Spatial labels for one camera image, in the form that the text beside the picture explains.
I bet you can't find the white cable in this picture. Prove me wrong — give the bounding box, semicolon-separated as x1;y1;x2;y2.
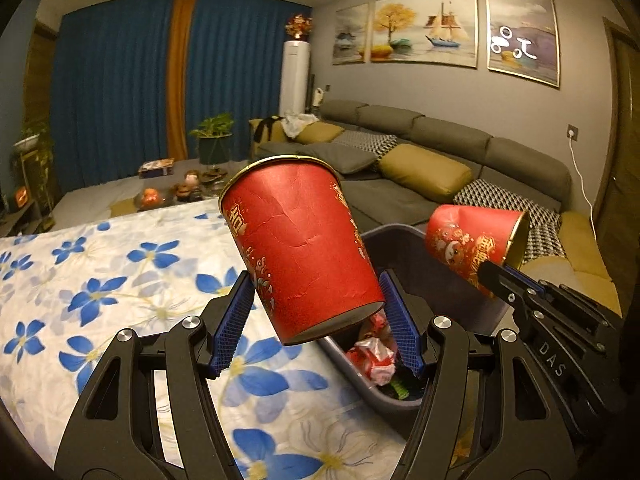
570;137;601;241

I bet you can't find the red paper cup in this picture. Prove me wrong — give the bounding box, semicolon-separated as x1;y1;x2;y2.
425;204;531;301
218;156;386;346

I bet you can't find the black garment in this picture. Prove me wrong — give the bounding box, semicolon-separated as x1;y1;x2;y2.
252;116;283;143

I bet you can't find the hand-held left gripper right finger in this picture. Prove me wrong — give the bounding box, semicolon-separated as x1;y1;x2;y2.
378;270;551;480

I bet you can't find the wooden blind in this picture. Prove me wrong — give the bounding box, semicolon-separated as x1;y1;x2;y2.
20;22;61;131

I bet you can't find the trailing potted plant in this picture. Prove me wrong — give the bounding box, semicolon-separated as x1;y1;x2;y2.
12;120;53;211

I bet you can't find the blue curtain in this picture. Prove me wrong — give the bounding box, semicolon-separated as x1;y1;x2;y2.
187;0;313;161
50;0;176;196

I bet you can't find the grey sofa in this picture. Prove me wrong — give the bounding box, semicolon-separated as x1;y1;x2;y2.
249;99;623;321

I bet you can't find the small yellow pillow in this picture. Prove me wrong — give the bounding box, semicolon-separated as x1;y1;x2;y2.
292;122;346;145

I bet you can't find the tree and ship painting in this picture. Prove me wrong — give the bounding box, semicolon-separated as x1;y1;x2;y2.
370;0;478;68

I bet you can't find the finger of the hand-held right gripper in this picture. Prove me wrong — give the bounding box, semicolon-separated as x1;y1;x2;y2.
504;264;549;296
477;261;540;322

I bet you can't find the grey pillow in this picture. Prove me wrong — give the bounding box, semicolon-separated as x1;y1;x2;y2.
300;142;378;176

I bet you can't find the wooden door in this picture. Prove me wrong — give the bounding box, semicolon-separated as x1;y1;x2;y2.
602;17;640;321

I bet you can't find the green potted plant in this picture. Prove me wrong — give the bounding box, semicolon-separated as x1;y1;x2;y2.
189;112;235;138

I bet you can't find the flat printed box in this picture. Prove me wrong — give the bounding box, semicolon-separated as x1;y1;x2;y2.
138;159;176;178

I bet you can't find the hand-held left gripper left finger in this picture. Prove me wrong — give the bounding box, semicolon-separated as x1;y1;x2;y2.
54;270;256;480

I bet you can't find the large yellow cushion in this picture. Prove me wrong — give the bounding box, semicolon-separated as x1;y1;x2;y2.
520;210;613;311

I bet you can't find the small landscape painting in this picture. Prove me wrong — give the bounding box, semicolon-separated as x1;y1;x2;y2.
332;2;371;66

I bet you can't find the white cloth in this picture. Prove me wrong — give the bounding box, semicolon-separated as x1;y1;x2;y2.
282;110;318;137

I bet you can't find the blue floral tablecloth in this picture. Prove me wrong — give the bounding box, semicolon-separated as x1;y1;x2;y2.
0;200;406;480

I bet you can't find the red gold flower decoration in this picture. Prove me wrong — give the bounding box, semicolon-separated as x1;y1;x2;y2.
284;14;313;41

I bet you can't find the orange curtain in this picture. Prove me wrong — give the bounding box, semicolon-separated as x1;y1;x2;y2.
167;0;196;161

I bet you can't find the green foam net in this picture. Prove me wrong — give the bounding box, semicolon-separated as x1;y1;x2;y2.
390;379;418;402

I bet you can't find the black white patterned pillow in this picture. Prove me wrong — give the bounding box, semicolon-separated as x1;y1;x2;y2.
452;178;563;266
332;130;398;157

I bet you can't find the red plastic snack bag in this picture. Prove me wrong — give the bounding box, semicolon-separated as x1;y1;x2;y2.
345;312;398;386

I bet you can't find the grey abstract painting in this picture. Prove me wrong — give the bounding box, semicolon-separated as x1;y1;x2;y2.
485;0;560;87

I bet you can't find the dark grey trash bin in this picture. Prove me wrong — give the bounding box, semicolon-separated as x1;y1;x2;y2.
320;224;516;413

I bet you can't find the white standing air conditioner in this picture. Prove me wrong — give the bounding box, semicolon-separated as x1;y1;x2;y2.
279;40;311;116

